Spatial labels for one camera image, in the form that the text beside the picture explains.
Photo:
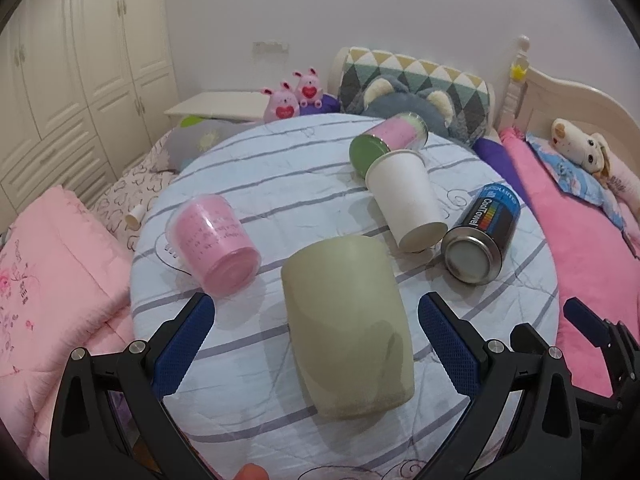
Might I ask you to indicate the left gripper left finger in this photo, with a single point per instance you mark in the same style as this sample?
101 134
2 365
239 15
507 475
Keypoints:
86 441

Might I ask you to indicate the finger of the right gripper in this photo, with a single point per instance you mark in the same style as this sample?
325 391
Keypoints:
585 317
524 338

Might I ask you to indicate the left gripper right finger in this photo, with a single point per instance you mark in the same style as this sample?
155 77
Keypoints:
543 437

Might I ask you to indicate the olive green plastic cup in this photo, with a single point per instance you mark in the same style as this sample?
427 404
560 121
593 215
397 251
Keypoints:
348 326

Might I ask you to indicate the white paper cup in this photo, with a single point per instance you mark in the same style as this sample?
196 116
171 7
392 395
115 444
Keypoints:
401 187

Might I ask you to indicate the small white cup on bed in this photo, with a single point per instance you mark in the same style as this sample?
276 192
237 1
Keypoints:
134 217

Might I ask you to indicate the pink plastic cup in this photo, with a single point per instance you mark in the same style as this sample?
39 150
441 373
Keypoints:
212 244

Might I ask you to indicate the person's hand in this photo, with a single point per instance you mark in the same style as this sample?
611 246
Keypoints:
251 472

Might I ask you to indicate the pink fleece blanket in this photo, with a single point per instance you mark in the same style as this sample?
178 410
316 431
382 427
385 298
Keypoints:
592 261

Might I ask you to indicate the black and blue can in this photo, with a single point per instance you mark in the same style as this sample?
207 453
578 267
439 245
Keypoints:
475 247

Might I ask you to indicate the blue cartoon pillow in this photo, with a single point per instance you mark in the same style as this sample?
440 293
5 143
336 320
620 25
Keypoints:
574 181

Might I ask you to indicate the light pink embroidered quilt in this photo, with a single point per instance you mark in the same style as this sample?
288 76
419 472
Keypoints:
65 283

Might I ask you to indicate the cream dog plush toy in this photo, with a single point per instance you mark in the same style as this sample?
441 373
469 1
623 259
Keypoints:
592 153

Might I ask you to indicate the purple pillow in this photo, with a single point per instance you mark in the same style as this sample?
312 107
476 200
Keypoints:
496 156

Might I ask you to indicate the cream wooden headboard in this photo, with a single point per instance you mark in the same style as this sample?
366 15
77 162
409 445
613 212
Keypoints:
534 103

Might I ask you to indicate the heart patterned bed sheet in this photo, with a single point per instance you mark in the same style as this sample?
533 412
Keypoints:
140 186

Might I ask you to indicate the pink and green jar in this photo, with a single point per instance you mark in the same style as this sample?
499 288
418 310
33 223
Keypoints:
404 131

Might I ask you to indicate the yellow star ornament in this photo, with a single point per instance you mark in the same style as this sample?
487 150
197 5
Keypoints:
517 72

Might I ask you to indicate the grey bear plush pillow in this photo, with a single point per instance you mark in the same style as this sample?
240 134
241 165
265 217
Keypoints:
400 105

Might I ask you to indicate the grey sun patterned pillow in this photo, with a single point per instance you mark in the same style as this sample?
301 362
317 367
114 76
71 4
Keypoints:
192 138

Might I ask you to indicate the triangle patterned cushion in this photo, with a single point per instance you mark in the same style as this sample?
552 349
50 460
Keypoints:
354 67

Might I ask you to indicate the rear pink bunny toy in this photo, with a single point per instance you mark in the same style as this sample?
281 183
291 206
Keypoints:
308 91

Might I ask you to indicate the pink bunny toy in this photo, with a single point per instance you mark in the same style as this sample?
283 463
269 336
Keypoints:
282 103
308 91

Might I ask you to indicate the front pink bunny toy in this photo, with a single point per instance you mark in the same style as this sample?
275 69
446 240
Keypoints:
282 103

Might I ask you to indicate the white bedside table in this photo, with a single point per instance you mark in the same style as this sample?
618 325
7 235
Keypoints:
237 106

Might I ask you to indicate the cream white wardrobe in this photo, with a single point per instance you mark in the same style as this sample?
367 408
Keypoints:
85 90

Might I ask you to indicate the white wall socket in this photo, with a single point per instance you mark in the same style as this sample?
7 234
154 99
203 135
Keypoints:
266 48

